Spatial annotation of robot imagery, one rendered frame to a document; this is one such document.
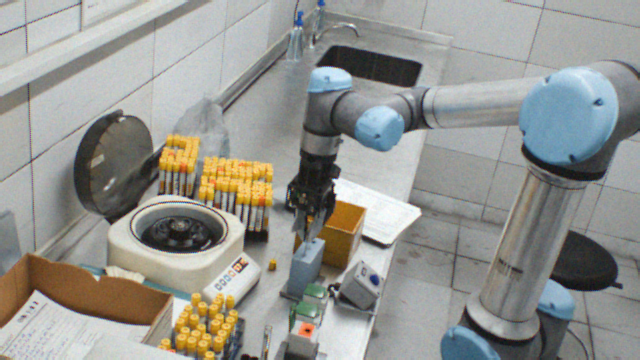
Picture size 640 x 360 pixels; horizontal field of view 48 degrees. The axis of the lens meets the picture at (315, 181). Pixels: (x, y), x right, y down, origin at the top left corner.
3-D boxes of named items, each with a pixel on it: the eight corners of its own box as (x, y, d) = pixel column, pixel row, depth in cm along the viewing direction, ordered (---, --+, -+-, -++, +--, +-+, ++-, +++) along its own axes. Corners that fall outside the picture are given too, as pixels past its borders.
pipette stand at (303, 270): (309, 305, 150) (316, 265, 145) (278, 294, 151) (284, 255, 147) (324, 280, 158) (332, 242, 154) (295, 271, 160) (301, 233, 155)
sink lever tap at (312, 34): (355, 59, 304) (361, 27, 297) (302, 47, 307) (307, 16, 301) (363, 48, 319) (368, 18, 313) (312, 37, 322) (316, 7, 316)
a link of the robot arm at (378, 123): (423, 105, 124) (376, 83, 130) (380, 117, 116) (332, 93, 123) (414, 146, 127) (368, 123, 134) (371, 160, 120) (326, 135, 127)
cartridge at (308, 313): (313, 346, 139) (318, 318, 136) (289, 339, 139) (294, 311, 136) (318, 333, 142) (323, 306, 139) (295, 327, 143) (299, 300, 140)
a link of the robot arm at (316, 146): (309, 116, 137) (350, 127, 135) (306, 138, 139) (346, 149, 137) (296, 130, 130) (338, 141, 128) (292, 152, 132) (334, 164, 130)
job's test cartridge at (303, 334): (310, 366, 131) (315, 339, 129) (285, 359, 132) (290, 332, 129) (315, 352, 135) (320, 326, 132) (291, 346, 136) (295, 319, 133)
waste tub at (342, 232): (346, 271, 163) (353, 234, 158) (291, 254, 166) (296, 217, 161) (361, 243, 174) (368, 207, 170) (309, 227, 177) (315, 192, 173)
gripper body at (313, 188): (282, 210, 137) (290, 154, 131) (297, 192, 144) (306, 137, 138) (319, 222, 135) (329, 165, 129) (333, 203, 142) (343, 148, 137)
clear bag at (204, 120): (225, 188, 189) (232, 123, 180) (159, 180, 187) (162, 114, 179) (232, 146, 211) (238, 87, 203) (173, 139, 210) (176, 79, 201)
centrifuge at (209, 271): (216, 333, 138) (221, 280, 132) (89, 280, 146) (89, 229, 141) (270, 272, 158) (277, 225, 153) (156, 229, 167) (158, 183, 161)
